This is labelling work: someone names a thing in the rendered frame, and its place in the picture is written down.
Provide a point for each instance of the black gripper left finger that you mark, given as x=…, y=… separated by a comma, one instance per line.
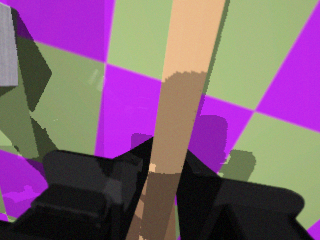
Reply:
x=122, y=177

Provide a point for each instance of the long wooden rail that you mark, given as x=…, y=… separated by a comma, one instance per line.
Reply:
x=192, y=33

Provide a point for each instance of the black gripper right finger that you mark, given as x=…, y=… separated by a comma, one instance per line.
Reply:
x=201, y=195

